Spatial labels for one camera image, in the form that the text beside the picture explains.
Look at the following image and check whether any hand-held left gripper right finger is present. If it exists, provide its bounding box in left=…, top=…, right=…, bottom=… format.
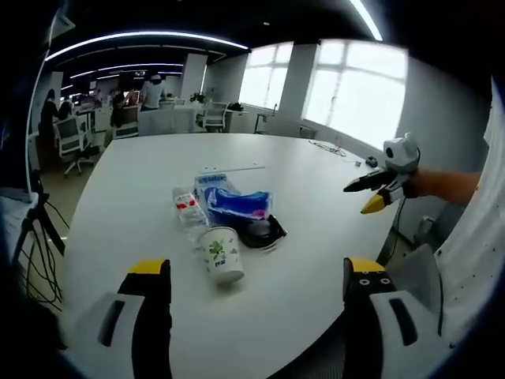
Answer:
left=342, top=256, right=447, bottom=379

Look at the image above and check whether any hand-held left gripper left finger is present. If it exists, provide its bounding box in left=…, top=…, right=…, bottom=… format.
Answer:
left=73, top=259, right=173, bottom=379

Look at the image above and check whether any white paper cup green print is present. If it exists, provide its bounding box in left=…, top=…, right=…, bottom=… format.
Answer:
left=196, top=226, right=246, bottom=287

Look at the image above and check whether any clear plastic water bottle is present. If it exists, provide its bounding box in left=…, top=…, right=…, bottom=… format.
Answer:
left=170, top=186, right=211, bottom=244

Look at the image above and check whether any black round tabletop item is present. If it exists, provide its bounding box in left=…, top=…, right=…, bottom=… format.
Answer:
left=235, top=214, right=288, bottom=252

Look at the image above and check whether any blue tissue pack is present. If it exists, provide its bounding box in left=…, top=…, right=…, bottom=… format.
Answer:
left=204, top=188, right=275, bottom=227

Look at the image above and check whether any blue and white carton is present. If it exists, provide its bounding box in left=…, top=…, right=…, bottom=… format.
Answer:
left=193, top=171, right=240, bottom=208

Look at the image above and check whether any grey chair backrest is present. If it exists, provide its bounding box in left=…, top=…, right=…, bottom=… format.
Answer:
left=376, top=243, right=443, bottom=319

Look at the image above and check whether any large window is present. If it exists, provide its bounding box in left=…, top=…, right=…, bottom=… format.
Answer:
left=238, top=39, right=408, bottom=148

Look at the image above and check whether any person's white shirt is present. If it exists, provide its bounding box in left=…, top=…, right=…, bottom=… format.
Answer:
left=432, top=77, right=505, bottom=358

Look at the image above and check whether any white table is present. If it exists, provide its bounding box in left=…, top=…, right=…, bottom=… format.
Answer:
left=62, top=132, right=404, bottom=379

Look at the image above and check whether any black tripod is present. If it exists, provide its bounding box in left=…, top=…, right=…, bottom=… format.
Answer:
left=10, top=168, right=69, bottom=273

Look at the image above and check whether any ceiling light strip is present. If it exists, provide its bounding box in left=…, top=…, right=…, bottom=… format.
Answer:
left=44, top=30, right=253, bottom=63
left=349, top=0, right=384, bottom=42

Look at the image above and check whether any white office chair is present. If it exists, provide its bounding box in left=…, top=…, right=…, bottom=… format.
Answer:
left=201, top=101, right=230, bottom=133
left=54, top=117, right=96, bottom=178

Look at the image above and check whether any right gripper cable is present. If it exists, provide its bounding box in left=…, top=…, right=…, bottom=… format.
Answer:
left=387, top=197, right=405, bottom=257

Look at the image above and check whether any thin cable on table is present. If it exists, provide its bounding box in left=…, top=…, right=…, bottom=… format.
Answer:
left=308, top=138, right=345, bottom=156

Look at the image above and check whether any bundle of floor cables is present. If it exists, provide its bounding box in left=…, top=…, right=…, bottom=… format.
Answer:
left=17, top=220, right=66, bottom=313

